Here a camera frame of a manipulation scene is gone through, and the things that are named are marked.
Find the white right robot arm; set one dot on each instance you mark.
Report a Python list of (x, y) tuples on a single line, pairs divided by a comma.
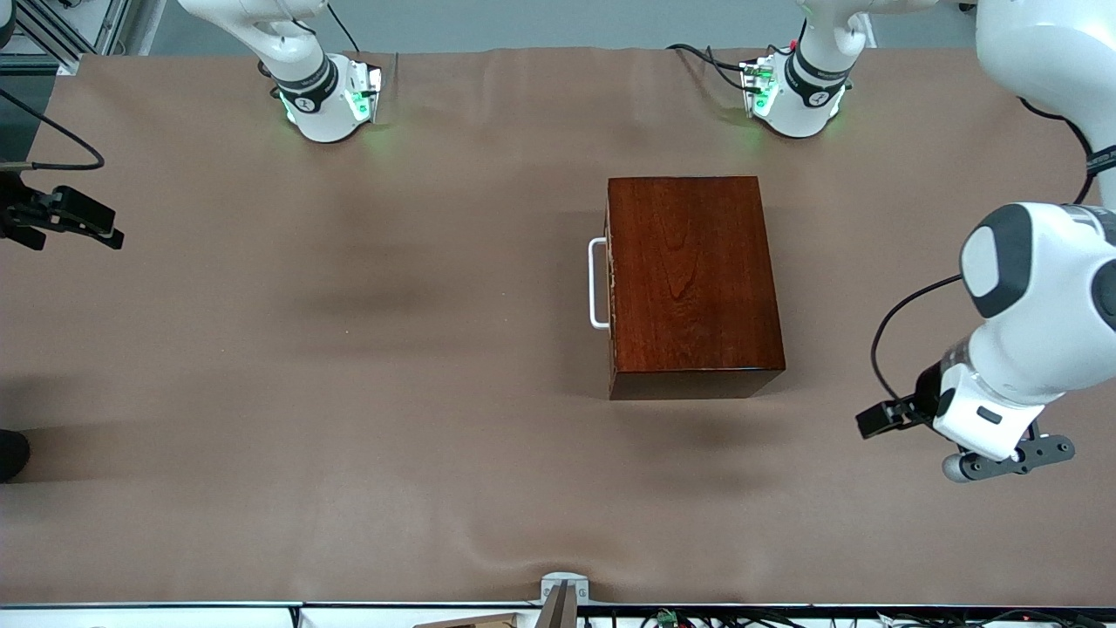
[(314, 105)]

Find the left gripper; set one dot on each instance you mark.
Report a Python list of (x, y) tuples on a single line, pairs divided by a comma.
[(924, 390)]

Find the aluminium frame struts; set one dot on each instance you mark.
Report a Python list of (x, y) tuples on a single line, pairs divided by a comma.
[(35, 63)]

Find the grey metal clamp bracket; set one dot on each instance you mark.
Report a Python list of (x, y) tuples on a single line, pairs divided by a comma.
[(564, 583)]

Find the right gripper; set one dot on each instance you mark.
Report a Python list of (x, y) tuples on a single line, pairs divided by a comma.
[(19, 215)]

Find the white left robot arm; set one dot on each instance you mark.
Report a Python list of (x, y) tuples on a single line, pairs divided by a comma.
[(1046, 349)]

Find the brown table cover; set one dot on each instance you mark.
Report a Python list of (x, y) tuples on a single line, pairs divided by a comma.
[(349, 488)]

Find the black round object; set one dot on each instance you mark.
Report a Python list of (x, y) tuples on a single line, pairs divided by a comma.
[(10, 455)]

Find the dark brown wooden cabinet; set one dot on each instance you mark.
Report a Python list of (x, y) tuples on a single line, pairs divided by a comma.
[(697, 279)]

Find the brown cardboard piece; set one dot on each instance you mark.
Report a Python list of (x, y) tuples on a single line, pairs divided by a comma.
[(488, 622)]

